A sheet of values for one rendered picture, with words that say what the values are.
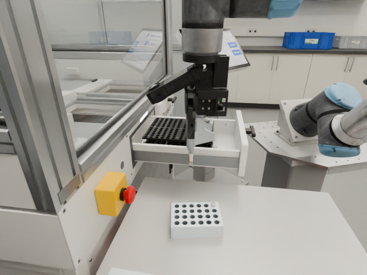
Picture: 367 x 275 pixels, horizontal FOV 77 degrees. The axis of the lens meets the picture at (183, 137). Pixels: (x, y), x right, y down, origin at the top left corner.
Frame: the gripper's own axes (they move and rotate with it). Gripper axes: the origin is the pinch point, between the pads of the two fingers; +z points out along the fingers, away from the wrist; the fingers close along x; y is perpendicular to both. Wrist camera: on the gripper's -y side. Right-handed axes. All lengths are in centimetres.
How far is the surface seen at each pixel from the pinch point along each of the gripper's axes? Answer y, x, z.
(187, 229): -0.3, -7.0, 18.2
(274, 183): 44, 42, 43
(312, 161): 48, 27, 21
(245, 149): 16.2, 9.0, 5.8
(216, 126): 12.8, 35.9, 10.7
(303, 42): 180, 308, -3
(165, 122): -6.8, 32.4, 7.3
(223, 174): 38, 121, 94
